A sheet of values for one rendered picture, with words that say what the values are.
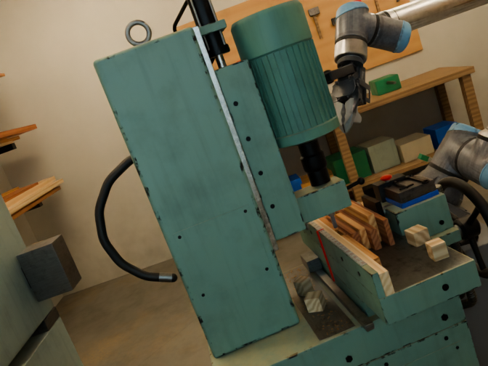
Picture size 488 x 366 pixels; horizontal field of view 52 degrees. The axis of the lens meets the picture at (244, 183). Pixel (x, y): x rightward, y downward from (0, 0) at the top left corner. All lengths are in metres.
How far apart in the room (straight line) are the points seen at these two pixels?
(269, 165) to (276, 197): 0.08
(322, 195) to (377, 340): 0.35
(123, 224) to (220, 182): 3.74
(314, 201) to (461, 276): 0.37
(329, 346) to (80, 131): 3.85
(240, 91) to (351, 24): 0.45
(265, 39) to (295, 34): 0.07
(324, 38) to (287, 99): 3.44
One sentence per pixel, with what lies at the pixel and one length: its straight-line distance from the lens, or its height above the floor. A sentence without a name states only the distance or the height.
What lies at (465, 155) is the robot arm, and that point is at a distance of 1.84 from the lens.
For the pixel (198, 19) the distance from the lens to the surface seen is 1.18.
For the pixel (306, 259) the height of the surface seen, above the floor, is 0.85.
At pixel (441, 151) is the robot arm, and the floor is 0.89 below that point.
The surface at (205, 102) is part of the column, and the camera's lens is 1.08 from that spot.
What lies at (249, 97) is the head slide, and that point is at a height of 1.34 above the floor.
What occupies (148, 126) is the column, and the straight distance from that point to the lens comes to 1.07.
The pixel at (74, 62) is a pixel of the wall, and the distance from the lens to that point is 4.70.
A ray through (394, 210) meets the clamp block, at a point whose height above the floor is 0.96.
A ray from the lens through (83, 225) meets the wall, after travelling 4.89.
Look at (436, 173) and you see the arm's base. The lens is 1.92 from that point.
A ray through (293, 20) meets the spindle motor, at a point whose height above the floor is 1.46.
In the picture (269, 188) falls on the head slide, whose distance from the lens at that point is 1.16.
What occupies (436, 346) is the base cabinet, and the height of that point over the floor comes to 0.68.
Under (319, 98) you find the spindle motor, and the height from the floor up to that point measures 1.28.
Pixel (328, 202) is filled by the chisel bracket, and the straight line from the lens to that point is 1.24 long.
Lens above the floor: 1.39
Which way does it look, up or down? 12 degrees down
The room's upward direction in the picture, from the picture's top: 20 degrees counter-clockwise
